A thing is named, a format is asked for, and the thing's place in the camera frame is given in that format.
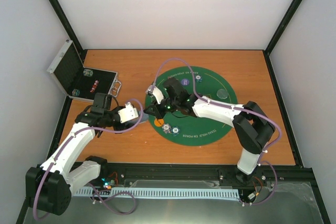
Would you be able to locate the near poker chip stack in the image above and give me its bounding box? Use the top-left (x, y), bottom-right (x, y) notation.
top-left (72, 89), bottom-right (80, 97)

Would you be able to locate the white purple poker chip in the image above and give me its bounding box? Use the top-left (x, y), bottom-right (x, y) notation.
top-left (162, 123), bottom-right (172, 134)

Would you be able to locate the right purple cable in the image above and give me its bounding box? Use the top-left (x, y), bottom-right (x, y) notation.
top-left (151, 57), bottom-right (282, 207)

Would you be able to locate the orange small blind button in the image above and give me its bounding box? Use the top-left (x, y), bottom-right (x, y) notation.
top-left (154, 119), bottom-right (164, 127)

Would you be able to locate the poker chip stack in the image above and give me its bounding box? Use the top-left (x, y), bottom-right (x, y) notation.
top-left (72, 89), bottom-right (80, 97)
top-left (82, 69), bottom-right (93, 77)

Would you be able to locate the blue green poker chip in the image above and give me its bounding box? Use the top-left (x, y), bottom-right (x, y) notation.
top-left (171, 126), bottom-right (181, 136)

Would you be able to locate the far poker chip stack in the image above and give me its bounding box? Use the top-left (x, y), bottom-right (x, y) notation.
top-left (82, 69), bottom-right (93, 77)

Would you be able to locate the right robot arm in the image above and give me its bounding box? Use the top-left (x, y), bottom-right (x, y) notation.
top-left (144, 78), bottom-right (277, 177)

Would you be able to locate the blue playing card deck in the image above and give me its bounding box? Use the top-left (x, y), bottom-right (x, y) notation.
top-left (136, 111), bottom-right (149, 124)

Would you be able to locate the black frame post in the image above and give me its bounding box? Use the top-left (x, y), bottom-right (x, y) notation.
top-left (264, 0), bottom-right (320, 54)
top-left (49, 0), bottom-right (83, 54)

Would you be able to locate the blue big blind button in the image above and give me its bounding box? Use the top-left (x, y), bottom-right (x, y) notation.
top-left (181, 79), bottom-right (190, 86)

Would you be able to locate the red black card box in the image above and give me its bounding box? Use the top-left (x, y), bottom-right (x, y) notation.
top-left (90, 80), bottom-right (99, 93)

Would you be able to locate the right black frame post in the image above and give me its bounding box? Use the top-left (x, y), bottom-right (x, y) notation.
top-left (264, 0), bottom-right (320, 54)

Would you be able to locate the aluminium poker chip case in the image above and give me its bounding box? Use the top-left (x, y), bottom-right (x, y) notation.
top-left (47, 40), bottom-right (122, 103)

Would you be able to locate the light blue cable duct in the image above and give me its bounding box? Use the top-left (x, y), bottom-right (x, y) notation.
top-left (72, 186), bottom-right (240, 200)

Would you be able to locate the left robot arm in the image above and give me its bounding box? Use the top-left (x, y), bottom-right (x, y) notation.
top-left (25, 93), bottom-right (122, 220)

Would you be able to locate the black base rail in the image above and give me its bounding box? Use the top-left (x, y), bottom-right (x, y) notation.
top-left (85, 163), bottom-right (315, 188)

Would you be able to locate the left black frame post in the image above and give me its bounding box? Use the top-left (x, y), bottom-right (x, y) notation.
top-left (49, 0), bottom-right (83, 54)

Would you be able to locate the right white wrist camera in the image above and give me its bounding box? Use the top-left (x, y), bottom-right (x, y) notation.
top-left (146, 84), bottom-right (164, 104)

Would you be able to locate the teal poker chip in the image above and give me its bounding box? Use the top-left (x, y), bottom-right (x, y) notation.
top-left (195, 75), bottom-right (203, 82)

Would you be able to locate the round green poker mat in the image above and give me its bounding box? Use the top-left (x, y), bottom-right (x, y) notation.
top-left (149, 66), bottom-right (238, 146)

